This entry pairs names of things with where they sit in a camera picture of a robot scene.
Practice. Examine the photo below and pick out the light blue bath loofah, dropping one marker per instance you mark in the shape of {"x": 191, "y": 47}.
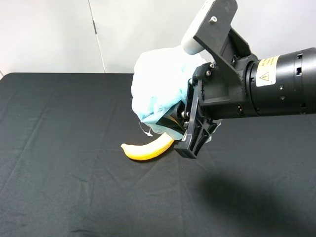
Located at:
{"x": 160, "y": 81}

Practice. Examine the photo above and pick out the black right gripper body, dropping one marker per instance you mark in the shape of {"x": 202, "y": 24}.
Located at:
{"x": 224, "y": 84}

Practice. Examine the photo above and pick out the black tablecloth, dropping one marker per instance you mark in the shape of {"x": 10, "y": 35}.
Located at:
{"x": 63, "y": 172}

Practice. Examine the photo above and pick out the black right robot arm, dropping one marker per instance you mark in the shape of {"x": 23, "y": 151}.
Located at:
{"x": 283, "y": 85}

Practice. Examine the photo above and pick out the yellow banana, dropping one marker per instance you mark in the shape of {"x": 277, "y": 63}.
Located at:
{"x": 150, "y": 150}

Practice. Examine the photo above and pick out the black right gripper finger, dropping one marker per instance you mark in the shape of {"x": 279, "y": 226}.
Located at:
{"x": 200, "y": 127}
{"x": 176, "y": 118}

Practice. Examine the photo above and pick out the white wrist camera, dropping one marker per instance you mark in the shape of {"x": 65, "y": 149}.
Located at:
{"x": 188, "y": 43}

